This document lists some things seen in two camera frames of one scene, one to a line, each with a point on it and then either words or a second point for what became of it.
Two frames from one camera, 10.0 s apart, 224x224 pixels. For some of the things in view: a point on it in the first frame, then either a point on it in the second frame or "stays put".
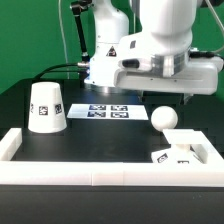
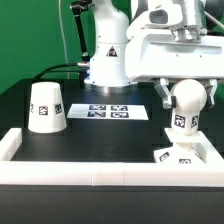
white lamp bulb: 164,117 -> 187,98
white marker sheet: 136,112 stays put
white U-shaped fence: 110,173 stays put
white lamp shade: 46,110 stays put
